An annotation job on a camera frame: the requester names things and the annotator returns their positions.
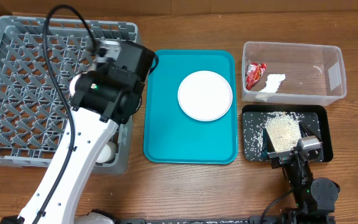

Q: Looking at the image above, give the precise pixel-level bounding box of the black food waste tray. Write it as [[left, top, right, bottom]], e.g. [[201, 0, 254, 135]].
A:
[[242, 104, 334, 162]]

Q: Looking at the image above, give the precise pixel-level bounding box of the pile of rice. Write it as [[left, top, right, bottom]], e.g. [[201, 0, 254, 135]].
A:
[[243, 111, 301, 152]]

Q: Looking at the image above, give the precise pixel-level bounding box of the clear plastic bin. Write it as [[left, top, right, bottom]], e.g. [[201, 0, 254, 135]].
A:
[[241, 41, 347, 106]]

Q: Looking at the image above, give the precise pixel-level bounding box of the large white plate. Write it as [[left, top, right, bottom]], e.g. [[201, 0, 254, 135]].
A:
[[177, 70, 234, 122]]

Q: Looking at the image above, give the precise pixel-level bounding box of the red snack wrapper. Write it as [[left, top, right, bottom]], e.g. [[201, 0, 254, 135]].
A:
[[246, 62, 267, 90]]

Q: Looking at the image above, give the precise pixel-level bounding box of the grey plastic dish rack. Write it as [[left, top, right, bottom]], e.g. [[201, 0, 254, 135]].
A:
[[0, 16, 141, 167]]

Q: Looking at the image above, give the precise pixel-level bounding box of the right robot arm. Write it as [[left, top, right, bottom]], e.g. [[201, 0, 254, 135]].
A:
[[259, 121, 340, 224]]

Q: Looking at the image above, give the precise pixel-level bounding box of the white napkin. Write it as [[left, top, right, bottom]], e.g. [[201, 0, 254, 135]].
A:
[[255, 74, 286, 102]]

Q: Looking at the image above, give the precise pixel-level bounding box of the white rice bowl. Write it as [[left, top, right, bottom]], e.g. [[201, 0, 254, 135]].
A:
[[69, 74, 81, 96]]

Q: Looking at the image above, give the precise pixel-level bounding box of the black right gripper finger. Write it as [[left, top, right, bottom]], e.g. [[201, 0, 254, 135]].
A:
[[298, 121, 315, 138], [262, 128, 277, 154]]

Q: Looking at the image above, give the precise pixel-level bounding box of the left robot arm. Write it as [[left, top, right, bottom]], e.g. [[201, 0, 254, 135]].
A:
[[1, 41, 158, 223]]

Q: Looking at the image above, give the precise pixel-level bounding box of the teal plastic tray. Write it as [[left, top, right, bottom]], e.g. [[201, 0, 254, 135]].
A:
[[144, 50, 238, 164]]

